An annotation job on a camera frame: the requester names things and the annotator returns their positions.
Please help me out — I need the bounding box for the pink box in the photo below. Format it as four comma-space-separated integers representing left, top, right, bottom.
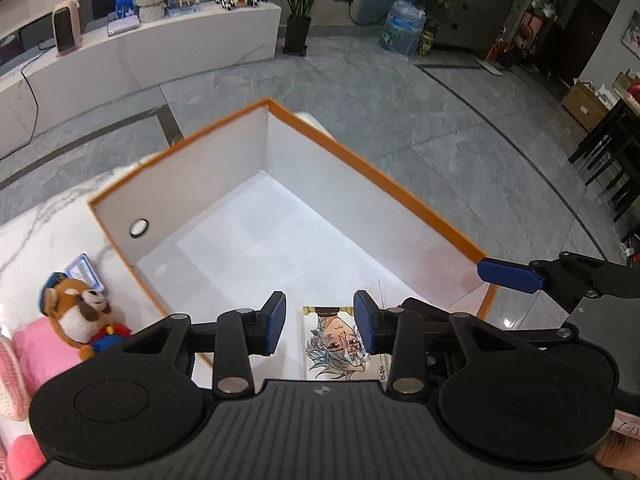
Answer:
12, 317, 101, 396

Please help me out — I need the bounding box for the black power cable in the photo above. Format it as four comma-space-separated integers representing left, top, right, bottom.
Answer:
20, 45, 56, 138

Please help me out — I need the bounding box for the blue water jug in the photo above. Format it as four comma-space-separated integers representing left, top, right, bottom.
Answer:
380, 0, 427, 57

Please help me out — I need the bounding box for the grey cabinet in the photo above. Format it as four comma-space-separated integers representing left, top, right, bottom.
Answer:
435, 0, 521, 58

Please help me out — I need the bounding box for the raccoon plush with blue hat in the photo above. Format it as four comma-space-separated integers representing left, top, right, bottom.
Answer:
36, 271, 133, 361

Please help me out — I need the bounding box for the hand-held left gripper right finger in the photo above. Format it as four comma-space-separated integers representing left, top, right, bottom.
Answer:
353, 290, 526, 401

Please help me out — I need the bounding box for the cardboard box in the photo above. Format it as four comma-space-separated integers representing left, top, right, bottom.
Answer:
561, 80, 613, 133

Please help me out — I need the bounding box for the dark wooden table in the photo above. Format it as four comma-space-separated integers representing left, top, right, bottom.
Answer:
569, 95, 640, 223

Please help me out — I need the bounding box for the white crochet doll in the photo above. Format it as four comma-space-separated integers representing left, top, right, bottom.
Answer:
0, 335, 32, 421

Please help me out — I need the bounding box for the person's right hand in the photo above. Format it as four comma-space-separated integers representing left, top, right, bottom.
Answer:
594, 427, 640, 473

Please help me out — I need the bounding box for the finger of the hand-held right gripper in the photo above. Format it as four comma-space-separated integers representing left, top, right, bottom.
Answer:
400, 297, 576, 348
476, 251, 640, 311

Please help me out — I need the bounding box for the orange storage box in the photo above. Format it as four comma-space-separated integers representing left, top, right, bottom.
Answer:
88, 99, 498, 383

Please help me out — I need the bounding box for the potted plant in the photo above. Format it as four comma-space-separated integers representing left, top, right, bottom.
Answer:
262, 0, 356, 56

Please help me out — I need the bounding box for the white laptop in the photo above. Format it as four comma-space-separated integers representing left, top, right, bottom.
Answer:
106, 14, 141, 37

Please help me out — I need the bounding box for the anime picture card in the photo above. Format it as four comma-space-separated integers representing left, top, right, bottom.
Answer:
300, 305, 396, 382

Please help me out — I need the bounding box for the pink space heater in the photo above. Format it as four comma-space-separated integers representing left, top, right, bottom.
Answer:
52, 1, 82, 57

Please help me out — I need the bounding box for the blue plastic card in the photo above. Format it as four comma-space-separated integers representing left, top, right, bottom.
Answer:
64, 254, 107, 293

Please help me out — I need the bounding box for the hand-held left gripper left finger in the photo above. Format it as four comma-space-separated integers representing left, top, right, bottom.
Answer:
122, 291, 287, 401

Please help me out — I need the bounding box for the white marble TV cabinet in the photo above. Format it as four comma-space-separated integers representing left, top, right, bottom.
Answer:
0, 0, 283, 158

